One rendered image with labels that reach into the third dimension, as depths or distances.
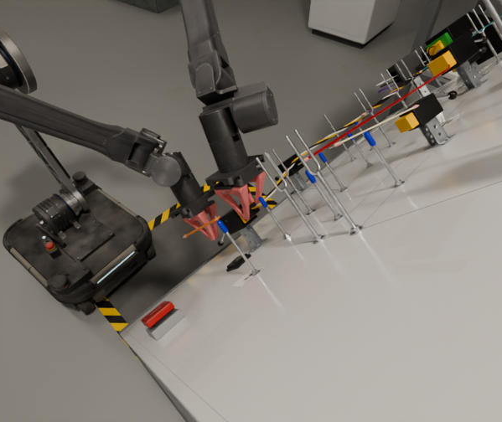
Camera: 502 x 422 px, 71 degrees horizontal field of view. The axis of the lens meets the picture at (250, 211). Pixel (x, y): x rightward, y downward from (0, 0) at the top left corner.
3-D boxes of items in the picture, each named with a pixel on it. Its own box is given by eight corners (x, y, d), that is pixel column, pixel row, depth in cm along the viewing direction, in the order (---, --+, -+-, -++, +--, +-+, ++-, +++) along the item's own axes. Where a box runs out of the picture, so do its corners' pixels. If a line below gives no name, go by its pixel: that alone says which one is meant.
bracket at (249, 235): (261, 241, 73) (247, 221, 72) (268, 238, 71) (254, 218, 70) (247, 254, 70) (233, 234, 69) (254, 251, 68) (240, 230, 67)
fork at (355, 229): (357, 234, 41) (288, 133, 40) (347, 236, 42) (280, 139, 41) (366, 224, 42) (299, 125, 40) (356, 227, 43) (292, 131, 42)
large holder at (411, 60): (475, 70, 98) (448, 25, 96) (420, 108, 100) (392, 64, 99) (463, 75, 104) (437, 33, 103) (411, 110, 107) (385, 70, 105)
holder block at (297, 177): (292, 192, 110) (274, 167, 109) (315, 182, 99) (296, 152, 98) (282, 200, 108) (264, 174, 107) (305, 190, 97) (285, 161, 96)
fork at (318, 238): (318, 243, 47) (258, 156, 46) (311, 244, 49) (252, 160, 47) (327, 234, 48) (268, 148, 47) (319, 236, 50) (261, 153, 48)
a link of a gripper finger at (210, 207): (232, 230, 77) (211, 193, 76) (209, 248, 73) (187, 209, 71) (214, 234, 83) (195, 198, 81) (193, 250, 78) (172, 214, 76)
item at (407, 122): (419, 123, 51) (412, 111, 51) (412, 129, 51) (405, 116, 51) (407, 128, 54) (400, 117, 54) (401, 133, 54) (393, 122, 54)
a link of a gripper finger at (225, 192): (275, 207, 67) (260, 161, 63) (253, 226, 62) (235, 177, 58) (248, 206, 71) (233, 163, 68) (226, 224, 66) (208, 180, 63)
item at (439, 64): (457, 63, 72) (449, 49, 72) (450, 68, 72) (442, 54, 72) (441, 72, 77) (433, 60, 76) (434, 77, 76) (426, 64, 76)
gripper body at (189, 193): (220, 193, 77) (204, 164, 76) (187, 217, 71) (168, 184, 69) (205, 199, 82) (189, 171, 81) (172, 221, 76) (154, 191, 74)
